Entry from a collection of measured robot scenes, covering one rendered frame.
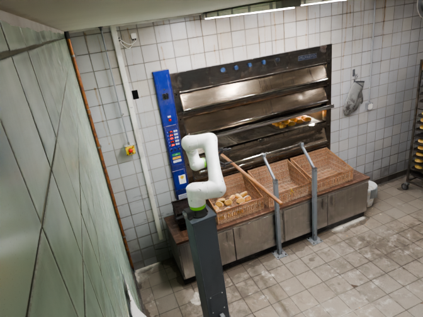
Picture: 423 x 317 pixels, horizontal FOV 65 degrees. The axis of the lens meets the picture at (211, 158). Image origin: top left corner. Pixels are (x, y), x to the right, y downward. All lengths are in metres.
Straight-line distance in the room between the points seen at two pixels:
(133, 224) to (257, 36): 2.39
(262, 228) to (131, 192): 1.45
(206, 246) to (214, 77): 1.75
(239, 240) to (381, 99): 2.67
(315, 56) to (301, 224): 1.93
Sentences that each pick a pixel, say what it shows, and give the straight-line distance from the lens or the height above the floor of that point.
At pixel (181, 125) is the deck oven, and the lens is 3.47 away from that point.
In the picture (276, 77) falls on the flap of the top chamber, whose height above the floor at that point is 1.85.
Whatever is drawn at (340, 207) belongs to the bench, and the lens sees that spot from 4.26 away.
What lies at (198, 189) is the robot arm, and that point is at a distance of 2.40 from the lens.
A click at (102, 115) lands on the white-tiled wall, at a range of 3.30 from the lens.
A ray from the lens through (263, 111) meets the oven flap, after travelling 3.81.
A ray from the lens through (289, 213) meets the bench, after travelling 3.80.
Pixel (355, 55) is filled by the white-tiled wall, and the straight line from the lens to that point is 4.48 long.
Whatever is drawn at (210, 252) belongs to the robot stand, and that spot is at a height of 0.88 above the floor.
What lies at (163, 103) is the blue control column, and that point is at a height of 1.84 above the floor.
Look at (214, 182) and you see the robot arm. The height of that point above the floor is 1.45.
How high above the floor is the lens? 2.56
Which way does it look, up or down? 23 degrees down
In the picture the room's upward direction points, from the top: 8 degrees counter-clockwise
